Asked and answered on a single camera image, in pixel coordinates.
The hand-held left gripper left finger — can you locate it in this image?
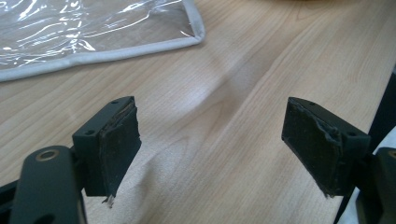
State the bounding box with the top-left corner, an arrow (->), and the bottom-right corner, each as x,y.
71,95 -> 143,205

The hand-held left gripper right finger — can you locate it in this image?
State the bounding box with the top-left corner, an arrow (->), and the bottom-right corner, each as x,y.
281,96 -> 372,199

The clear plastic bag grey trim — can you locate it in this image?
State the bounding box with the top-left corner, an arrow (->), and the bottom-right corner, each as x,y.
0,0 -> 206,83

